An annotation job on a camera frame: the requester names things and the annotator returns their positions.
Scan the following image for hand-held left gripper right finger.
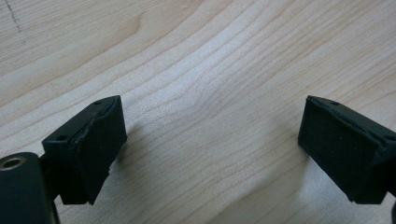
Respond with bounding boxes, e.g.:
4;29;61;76
297;94;396;205

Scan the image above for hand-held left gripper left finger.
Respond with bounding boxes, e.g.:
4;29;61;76
41;94;128;206

